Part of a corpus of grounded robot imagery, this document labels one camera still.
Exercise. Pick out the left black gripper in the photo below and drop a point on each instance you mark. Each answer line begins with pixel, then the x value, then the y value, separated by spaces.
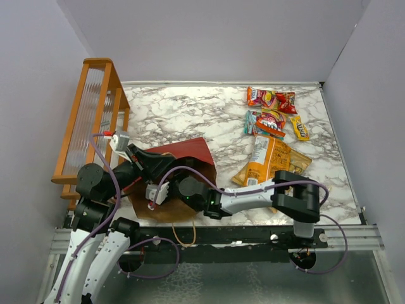
pixel 154 163

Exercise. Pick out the red brown paper bag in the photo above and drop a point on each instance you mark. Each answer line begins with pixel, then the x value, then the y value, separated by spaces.
pixel 193 153

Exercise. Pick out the green Fox's candy bag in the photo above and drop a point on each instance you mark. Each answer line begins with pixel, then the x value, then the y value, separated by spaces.
pixel 250 127

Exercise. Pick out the gold crispy snack bag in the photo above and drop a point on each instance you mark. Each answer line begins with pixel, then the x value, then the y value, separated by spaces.
pixel 298 164

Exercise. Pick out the orange chips bag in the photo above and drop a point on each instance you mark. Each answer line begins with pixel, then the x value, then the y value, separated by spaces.
pixel 268 156

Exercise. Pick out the orange white snack packet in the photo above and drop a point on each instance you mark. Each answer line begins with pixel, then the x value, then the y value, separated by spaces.
pixel 272 122

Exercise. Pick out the colourful Fox's fruits bag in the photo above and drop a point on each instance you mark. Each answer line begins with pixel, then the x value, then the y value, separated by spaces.
pixel 259 97

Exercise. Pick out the red snack packet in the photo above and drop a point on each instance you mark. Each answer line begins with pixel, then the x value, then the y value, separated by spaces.
pixel 286 102

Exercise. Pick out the yellow M&M's bag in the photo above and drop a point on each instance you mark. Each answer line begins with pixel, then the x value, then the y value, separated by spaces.
pixel 300 129

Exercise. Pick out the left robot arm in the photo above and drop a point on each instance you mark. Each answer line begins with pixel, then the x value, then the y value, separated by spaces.
pixel 96 240

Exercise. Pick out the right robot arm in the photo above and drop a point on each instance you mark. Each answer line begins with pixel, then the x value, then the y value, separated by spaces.
pixel 293 195

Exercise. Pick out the wooden rack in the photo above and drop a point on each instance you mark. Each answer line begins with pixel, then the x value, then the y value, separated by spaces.
pixel 99 105

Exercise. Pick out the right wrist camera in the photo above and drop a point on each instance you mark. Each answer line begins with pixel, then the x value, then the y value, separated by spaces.
pixel 156 196

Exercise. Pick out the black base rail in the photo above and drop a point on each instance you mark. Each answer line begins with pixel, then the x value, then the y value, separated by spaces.
pixel 233 244

